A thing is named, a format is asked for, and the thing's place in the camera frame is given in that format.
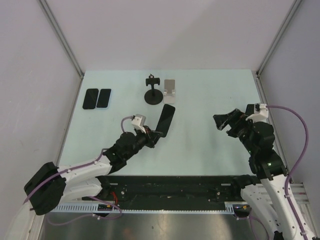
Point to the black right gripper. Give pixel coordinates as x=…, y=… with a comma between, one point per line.
x=222, y=120

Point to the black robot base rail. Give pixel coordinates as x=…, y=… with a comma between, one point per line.
x=174, y=193

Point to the white phone stand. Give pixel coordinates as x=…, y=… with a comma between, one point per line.
x=169, y=94

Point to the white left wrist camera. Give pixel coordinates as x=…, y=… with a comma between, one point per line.
x=138, y=122

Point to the black phone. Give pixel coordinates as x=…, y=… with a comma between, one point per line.
x=165, y=120

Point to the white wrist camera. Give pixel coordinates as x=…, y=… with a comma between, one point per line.
x=257, y=112
x=138, y=122

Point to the aluminium corner frame post right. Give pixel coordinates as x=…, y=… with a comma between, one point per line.
x=279, y=34

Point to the aluminium corner frame post left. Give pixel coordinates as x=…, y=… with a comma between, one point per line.
x=48, y=13

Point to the black smartphone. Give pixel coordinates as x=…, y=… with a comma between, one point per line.
x=90, y=99

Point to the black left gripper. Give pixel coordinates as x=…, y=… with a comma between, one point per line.
x=151, y=137

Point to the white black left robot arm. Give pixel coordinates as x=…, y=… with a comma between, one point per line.
x=52, y=185

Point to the black round-base phone stand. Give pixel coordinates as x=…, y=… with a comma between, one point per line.
x=153, y=96

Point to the aluminium corner frame post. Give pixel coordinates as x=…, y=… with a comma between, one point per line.
x=279, y=34
x=48, y=13

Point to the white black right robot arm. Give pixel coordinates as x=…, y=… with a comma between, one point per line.
x=281, y=217

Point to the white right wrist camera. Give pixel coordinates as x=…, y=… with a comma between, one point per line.
x=257, y=112

